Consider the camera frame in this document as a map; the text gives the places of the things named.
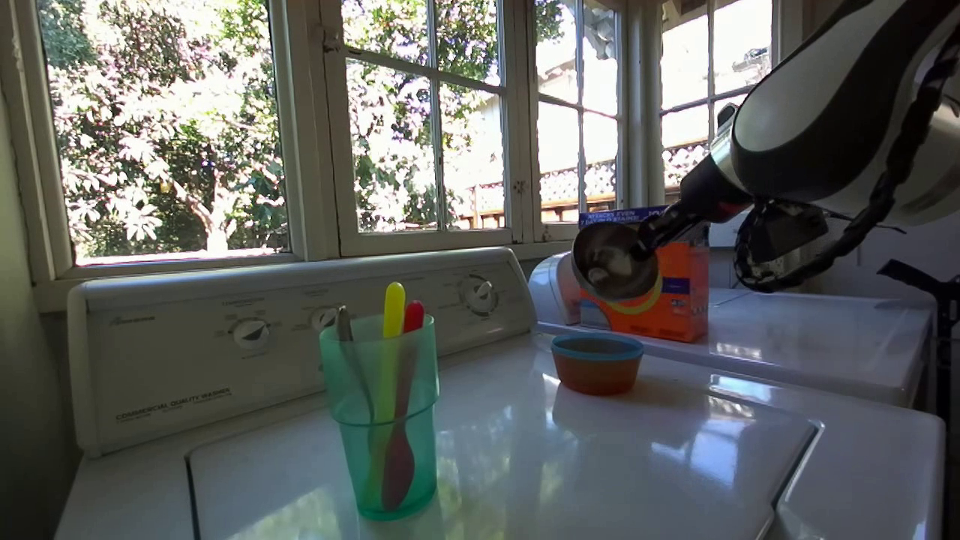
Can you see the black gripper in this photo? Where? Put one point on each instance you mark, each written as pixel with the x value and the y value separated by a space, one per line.
pixel 716 190

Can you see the silver metal bowl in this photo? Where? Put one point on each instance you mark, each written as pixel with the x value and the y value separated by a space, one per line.
pixel 613 261

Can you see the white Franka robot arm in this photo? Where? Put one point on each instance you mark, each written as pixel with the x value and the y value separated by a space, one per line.
pixel 830 109

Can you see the orange and light blue bowl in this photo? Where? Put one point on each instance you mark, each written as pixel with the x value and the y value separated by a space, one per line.
pixel 598 367

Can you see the Tide detergent box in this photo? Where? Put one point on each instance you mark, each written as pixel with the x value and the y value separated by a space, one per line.
pixel 676 289

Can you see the white dryer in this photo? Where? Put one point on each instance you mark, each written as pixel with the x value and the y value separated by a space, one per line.
pixel 821 341

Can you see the large washer timer dial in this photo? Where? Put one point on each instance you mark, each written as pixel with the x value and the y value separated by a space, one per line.
pixel 482 296

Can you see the white washing machine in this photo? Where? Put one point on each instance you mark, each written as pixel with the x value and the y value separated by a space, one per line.
pixel 600 469

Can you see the yellow plastic spoon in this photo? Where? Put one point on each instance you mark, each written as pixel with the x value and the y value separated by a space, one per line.
pixel 394 311

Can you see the black pole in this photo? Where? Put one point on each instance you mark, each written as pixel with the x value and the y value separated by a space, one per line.
pixel 947 350

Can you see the grey plastic utensil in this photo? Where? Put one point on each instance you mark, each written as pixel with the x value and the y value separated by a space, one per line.
pixel 350 350

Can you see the small washer knob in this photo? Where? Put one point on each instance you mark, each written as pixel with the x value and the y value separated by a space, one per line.
pixel 251 330
pixel 324 320

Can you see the red plastic spoon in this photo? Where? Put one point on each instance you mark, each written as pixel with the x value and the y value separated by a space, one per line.
pixel 401 459

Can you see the white framed window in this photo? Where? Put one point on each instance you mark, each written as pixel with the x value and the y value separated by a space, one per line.
pixel 311 129

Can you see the green translucent plastic cup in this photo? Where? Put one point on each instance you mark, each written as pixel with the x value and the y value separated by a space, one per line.
pixel 350 459

